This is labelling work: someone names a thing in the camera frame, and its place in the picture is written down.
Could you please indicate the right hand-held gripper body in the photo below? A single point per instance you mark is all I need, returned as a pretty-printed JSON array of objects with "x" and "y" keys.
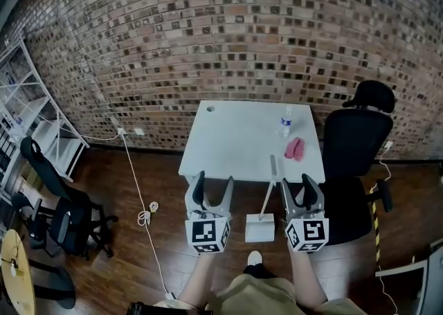
[{"x": 309, "y": 232}]

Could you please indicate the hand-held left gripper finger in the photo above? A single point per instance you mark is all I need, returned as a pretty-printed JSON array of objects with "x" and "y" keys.
[
  {"x": 228, "y": 199},
  {"x": 192, "y": 199}
]

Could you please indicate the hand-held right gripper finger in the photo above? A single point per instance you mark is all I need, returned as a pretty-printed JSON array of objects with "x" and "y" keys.
[
  {"x": 288, "y": 201},
  {"x": 315, "y": 197}
]

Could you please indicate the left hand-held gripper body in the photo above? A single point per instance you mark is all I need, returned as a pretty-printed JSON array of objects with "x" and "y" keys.
[{"x": 206, "y": 232}]

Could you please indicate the person's left forearm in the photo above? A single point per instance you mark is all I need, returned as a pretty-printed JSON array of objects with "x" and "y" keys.
[{"x": 199, "y": 279}]

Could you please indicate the person's right forearm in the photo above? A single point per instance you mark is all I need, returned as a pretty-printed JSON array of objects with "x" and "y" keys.
[{"x": 306, "y": 279}]

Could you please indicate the pink cloth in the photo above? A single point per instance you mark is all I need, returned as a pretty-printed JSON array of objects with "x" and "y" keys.
[{"x": 295, "y": 149}]

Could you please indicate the person's white shoe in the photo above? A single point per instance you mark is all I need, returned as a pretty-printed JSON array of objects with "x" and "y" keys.
[{"x": 254, "y": 258}]

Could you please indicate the black mesh office chair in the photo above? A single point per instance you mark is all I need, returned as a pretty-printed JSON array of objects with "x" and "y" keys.
[
  {"x": 65, "y": 213},
  {"x": 349, "y": 147}
]

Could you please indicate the person's black lower leg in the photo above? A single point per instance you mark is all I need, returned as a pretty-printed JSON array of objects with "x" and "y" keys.
[{"x": 257, "y": 271}]

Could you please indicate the yellow black striped tape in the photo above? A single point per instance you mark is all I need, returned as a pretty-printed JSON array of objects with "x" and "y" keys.
[{"x": 376, "y": 234}]

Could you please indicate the clear water bottle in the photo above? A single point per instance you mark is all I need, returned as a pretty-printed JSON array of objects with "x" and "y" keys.
[{"x": 285, "y": 122}]

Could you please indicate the person's beige shorts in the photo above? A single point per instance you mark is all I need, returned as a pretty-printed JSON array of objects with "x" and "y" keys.
[{"x": 256, "y": 296}]

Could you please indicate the grey desk with white legs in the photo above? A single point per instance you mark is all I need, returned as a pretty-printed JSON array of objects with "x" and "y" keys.
[{"x": 436, "y": 272}]

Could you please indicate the white metal shelving rack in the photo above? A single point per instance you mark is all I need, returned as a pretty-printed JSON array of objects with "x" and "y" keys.
[{"x": 48, "y": 130}]

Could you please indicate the black folding chair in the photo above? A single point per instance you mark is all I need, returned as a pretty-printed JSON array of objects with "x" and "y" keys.
[{"x": 20, "y": 203}]

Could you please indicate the round wooden table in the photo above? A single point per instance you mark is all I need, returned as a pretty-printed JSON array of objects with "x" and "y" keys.
[{"x": 20, "y": 289}]

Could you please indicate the white wall socket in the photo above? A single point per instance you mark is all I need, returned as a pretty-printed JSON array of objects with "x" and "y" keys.
[
  {"x": 138, "y": 132},
  {"x": 121, "y": 131},
  {"x": 388, "y": 145}
]

